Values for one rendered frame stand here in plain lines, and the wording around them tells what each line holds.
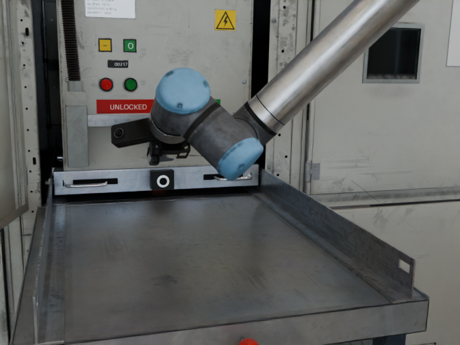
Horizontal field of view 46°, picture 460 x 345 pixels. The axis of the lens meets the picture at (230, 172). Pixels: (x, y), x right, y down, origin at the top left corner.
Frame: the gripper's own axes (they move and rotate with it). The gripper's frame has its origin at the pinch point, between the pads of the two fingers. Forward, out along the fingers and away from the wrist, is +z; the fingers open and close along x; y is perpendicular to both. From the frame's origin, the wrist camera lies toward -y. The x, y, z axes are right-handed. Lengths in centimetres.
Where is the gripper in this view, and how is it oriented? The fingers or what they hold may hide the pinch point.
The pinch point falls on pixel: (148, 157)
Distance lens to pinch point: 129.2
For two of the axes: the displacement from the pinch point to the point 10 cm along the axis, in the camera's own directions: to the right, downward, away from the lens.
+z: -2.5, 3.1, 9.2
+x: -1.0, -9.5, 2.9
